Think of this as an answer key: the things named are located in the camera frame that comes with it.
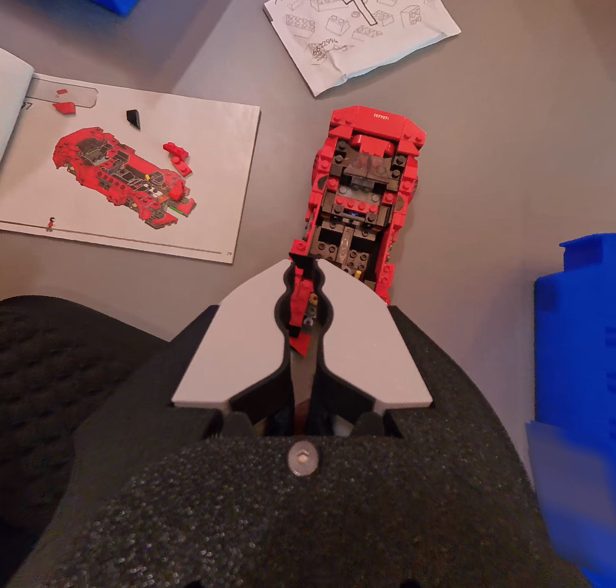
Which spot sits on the red wedge brick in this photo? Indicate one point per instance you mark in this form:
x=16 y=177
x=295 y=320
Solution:
x=65 y=108

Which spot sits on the red flat brick piece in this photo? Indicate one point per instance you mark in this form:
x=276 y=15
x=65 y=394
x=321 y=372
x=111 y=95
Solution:
x=183 y=167

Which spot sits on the crumpled white paper bag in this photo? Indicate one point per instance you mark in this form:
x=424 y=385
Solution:
x=365 y=44

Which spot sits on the blue plastic block right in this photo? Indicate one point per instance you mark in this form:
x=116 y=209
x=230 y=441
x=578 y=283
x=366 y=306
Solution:
x=577 y=357

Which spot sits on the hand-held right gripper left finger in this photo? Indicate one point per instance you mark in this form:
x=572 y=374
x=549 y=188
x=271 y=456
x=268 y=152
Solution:
x=240 y=352

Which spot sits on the black wedge brick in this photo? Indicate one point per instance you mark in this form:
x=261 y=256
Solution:
x=134 y=118

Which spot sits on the red toy brick car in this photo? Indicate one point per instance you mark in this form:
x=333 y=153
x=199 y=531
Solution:
x=365 y=131

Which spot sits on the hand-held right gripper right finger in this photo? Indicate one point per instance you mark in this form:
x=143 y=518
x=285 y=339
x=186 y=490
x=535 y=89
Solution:
x=370 y=352

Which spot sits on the small red brick piece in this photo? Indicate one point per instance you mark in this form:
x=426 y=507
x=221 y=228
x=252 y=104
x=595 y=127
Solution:
x=299 y=304

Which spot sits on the red curved brick piece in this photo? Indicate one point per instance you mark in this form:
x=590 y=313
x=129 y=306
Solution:
x=175 y=150

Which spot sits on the toy car instruction booklet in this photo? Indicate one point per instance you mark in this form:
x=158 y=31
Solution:
x=211 y=131

